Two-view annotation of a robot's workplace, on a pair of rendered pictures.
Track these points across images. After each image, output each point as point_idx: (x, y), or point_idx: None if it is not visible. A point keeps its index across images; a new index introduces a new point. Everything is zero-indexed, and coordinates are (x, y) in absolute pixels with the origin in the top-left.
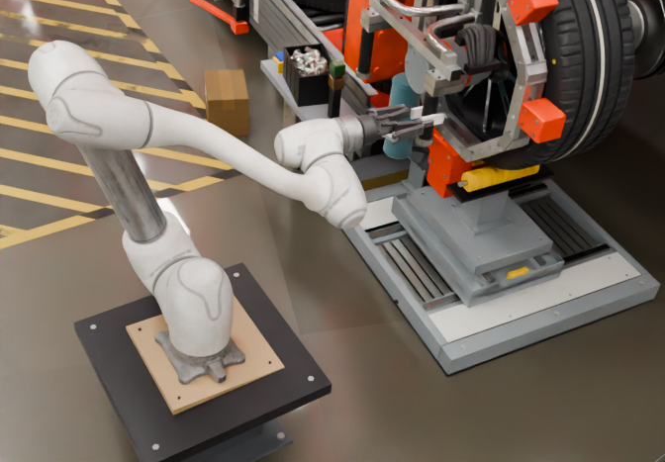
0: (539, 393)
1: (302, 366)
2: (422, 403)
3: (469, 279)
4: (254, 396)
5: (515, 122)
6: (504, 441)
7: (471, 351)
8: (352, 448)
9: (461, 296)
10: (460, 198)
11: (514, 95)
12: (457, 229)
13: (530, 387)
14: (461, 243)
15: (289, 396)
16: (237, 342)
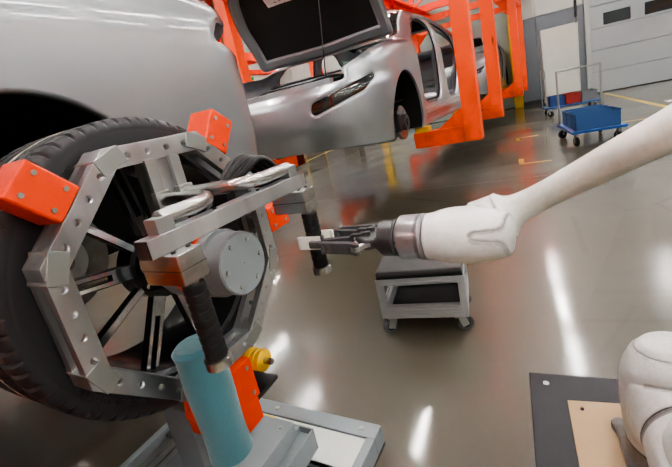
0: (347, 398)
1: (547, 394)
2: (424, 440)
3: (294, 447)
4: (616, 394)
5: (270, 231)
6: (402, 389)
7: (360, 421)
8: (510, 444)
9: (311, 455)
10: (274, 376)
11: (258, 212)
12: (247, 465)
13: (346, 404)
14: (269, 448)
15: (577, 379)
16: (613, 446)
